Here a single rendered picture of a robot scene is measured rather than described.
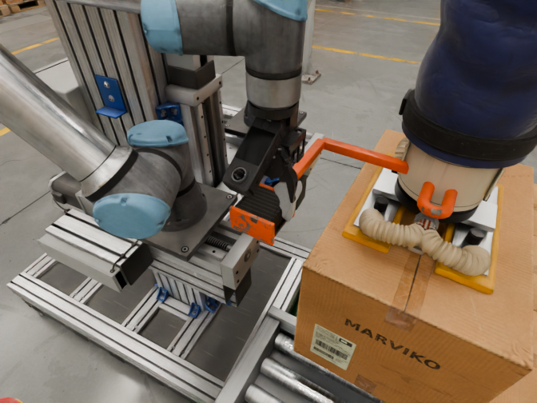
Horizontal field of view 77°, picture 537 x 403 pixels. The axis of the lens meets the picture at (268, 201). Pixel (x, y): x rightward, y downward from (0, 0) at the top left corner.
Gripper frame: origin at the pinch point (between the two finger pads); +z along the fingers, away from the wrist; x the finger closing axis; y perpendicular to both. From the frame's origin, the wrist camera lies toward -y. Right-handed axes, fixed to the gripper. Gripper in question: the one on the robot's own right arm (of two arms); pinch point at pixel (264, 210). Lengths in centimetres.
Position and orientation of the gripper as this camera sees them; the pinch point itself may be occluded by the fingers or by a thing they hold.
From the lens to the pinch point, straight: 59.5
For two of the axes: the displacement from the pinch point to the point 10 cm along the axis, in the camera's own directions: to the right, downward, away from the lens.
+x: -8.7, -3.5, 3.6
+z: -0.2, 7.4, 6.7
